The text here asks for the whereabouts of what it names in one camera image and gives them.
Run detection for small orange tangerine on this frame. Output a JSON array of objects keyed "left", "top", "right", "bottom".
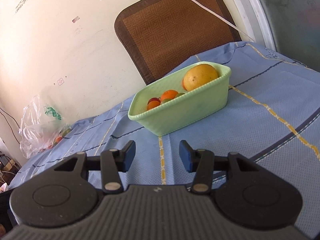
[{"left": 147, "top": 101, "right": 161, "bottom": 110}]

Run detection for large orange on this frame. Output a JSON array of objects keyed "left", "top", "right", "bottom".
[{"left": 160, "top": 89, "right": 178, "bottom": 102}]

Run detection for large yellow grapefruit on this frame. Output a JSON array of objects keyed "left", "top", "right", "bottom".
[{"left": 182, "top": 64, "right": 219, "bottom": 91}]

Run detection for red tomato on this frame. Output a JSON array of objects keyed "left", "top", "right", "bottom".
[{"left": 147, "top": 98, "right": 161, "bottom": 105}]

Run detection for orange fruit by bag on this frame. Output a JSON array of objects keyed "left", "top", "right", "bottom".
[{"left": 54, "top": 136, "right": 63, "bottom": 143}]

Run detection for cluttered side items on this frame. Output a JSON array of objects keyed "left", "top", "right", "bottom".
[{"left": 0, "top": 151, "right": 21, "bottom": 193}]

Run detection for green fruit by bag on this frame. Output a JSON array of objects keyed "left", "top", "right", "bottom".
[{"left": 61, "top": 128, "right": 72, "bottom": 137}]

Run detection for clear plastic bag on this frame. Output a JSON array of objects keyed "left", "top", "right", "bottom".
[{"left": 19, "top": 95, "right": 71, "bottom": 159}]

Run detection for blue checked tablecloth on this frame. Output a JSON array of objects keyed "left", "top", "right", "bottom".
[{"left": 10, "top": 42, "right": 319, "bottom": 238}]

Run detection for light green plastic basket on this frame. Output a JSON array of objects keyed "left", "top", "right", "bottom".
[{"left": 128, "top": 61, "right": 232, "bottom": 136}]

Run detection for brown woven chair mat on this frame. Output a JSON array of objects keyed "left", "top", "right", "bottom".
[{"left": 114, "top": 0, "right": 241, "bottom": 85}]

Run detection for black wall cable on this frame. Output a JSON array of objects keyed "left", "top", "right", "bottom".
[{"left": 0, "top": 107, "right": 21, "bottom": 144}]

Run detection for wall sticker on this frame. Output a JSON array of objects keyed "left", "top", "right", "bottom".
[{"left": 57, "top": 78, "right": 64, "bottom": 85}]

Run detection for white power cable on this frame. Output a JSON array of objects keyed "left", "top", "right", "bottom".
[{"left": 154, "top": 0, "right": 256, "bottom": 42}]

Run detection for white window frame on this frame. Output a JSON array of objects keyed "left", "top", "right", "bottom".
[{"left": 233, "top": 0, "right": 276, "bottom": 50}]

